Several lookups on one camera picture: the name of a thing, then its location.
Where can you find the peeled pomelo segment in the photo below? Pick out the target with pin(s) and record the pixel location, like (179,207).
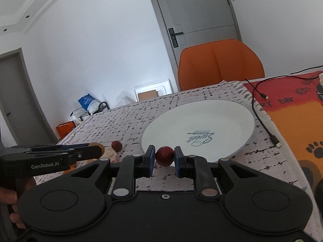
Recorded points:
(111,154)

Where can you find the orange chair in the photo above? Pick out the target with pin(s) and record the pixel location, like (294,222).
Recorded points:
(210,63)

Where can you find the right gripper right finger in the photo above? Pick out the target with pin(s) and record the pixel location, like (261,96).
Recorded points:
(197,169)

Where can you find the red orange printed mat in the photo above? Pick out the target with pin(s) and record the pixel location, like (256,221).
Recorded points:
(295,106)

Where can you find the person's left hand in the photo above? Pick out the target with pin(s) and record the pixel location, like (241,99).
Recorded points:
(10,197)

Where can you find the black wire rack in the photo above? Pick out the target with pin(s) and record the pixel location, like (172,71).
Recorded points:
(81,114)

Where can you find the grey side door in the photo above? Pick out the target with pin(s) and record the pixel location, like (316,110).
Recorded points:
(19,105)

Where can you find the dark red strawberry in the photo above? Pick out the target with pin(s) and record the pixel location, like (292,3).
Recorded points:
(164,156)

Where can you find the grey door with handle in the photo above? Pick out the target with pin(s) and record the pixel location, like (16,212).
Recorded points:
(186,23)

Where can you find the orange box on floor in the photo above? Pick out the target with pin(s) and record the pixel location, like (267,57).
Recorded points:
(64,129)

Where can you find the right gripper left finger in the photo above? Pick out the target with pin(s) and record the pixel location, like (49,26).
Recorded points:
(129,170)

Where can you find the blue white plastic bag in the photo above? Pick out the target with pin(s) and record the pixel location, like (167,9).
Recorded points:
(89,103)

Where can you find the white round plate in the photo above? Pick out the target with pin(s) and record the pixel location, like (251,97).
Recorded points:
(212,129)

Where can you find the red lychee fruit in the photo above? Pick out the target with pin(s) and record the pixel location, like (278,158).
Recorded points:
(116,146)

